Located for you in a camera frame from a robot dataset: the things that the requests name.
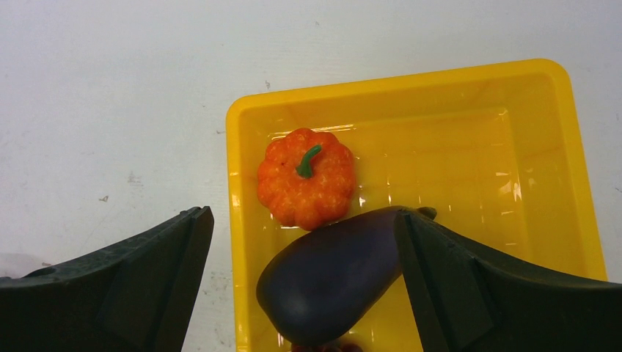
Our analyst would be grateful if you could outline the orange toy pumpkin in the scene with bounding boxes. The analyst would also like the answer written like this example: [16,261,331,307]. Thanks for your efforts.
[257,128,356,231]

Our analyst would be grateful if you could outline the purple toy eggplant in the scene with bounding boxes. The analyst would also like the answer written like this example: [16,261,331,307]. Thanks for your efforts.
[256,206,437,346]

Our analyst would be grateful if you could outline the yellow plastic tray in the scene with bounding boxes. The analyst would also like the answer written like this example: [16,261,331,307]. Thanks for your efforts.
[226,59,607,351]

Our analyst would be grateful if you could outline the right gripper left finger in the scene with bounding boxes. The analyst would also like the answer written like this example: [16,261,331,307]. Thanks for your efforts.
[1,207,214,351]

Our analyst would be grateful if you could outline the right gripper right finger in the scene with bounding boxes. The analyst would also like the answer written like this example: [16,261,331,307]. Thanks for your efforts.
[393,211,621,351]

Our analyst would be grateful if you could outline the dark red toy grapes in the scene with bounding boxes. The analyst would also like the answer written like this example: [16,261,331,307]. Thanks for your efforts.
[290,343,363,352]

